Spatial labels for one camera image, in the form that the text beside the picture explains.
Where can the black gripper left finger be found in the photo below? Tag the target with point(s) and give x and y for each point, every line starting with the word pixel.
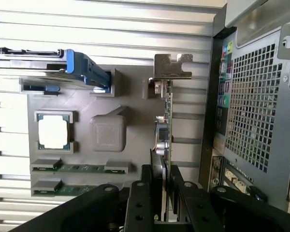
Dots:
pixel 137 207

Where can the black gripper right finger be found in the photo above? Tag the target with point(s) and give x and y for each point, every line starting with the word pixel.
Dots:
pixel 195 207

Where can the green RAM stick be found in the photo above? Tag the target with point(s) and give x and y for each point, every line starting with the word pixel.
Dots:
pixel 87 168
pixel 72 189

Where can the grey printed parts rack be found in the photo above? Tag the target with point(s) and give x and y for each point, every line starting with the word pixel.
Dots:
pixel 87 106

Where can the silver CPU chip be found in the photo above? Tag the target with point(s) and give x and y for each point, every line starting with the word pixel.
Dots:
pixel 53 131

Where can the grey open PC case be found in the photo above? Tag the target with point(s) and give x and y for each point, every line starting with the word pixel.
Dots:
pixel 256 96

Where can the disk drive with blue caddy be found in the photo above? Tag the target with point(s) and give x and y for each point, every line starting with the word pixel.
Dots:
pixel 75 65

